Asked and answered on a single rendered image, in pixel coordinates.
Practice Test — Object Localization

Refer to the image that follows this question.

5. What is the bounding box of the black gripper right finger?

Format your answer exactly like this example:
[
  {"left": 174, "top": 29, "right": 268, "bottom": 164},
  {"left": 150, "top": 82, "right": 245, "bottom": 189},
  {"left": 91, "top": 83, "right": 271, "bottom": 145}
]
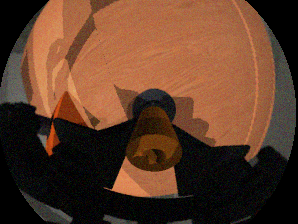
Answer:
[{"left": 172, "top": 123, "right": 250, "bottom": 197}]

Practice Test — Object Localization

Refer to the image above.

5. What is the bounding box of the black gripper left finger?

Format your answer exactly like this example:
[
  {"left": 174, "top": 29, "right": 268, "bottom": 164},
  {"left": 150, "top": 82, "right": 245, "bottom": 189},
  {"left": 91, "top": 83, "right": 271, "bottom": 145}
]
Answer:
[{"left": 53, "top": 117, "right": 138, "bottom": 189}]

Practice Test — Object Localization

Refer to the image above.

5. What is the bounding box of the dark round pedestal with shaft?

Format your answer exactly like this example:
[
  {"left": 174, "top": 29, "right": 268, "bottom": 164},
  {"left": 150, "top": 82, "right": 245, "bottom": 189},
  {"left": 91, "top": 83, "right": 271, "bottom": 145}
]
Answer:
[{"left": 133, "top": 88, "right": 177, "bottom": 123}]

